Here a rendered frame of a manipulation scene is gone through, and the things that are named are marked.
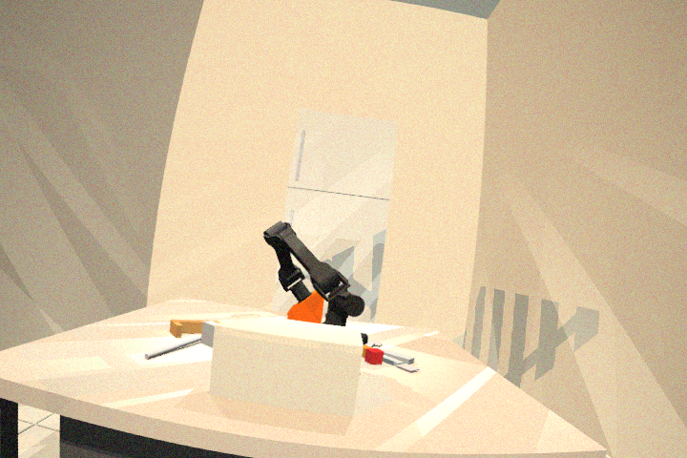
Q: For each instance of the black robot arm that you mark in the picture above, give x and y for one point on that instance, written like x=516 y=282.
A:
x=323 y=277

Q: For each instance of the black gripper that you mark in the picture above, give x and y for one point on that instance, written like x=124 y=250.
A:
x=333 y=315

